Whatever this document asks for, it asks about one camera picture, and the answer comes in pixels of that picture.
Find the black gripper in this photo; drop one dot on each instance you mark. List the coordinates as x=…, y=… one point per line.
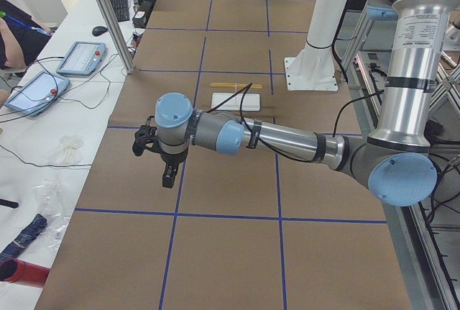
x=172, y=157

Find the white wooden towel rack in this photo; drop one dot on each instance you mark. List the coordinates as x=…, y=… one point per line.
x=238, y=99

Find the white cloth gloves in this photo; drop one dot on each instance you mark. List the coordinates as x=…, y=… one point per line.
x=68, y=152

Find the clear plastic bag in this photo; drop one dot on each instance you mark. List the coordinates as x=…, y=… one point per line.
x=52, y=205

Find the black keyboard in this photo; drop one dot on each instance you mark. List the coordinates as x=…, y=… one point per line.
x=121, y=9

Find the far blue teach pendant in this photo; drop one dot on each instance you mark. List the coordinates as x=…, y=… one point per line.
x=82, y=59

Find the blue teach pendant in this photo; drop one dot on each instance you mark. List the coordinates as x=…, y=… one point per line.
x=82, y=59
x=38, y=94

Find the folded dark blue umbrella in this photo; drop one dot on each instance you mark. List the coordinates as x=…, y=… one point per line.
x=25, y=238

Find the black computer mouse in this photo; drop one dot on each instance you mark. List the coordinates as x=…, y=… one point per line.
x=99, y=30

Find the near blue teach pendant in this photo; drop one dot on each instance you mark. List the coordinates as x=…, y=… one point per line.
x=38, y=94

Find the red cylinder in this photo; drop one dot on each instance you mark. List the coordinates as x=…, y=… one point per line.
x=24, y=273

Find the person in black shirt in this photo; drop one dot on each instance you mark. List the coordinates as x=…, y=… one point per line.
x=23, y=37

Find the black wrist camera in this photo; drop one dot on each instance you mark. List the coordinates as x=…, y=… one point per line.
x=145, y=139

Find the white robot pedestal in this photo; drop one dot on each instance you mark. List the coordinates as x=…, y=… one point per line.
x=313, y=68

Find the aluminium frame post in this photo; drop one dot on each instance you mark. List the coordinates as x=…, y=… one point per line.
x=116, y=34

